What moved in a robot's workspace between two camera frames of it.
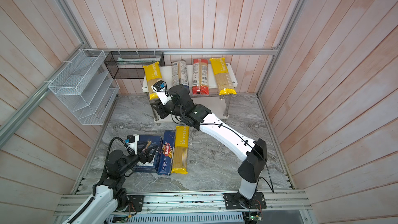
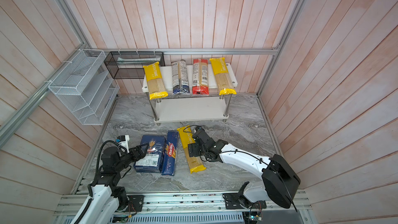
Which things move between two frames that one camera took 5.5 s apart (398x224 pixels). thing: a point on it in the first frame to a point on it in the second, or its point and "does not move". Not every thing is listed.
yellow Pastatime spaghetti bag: x=180 y=153 to x=187 y=138
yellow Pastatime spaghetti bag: x=220 y=69 does not move
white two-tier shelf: x=218 y=105 does not move
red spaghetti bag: x=200 y=77 does not move
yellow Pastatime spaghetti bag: x=153 y=74 does not move
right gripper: x=162 y=111 to x=195 y=149
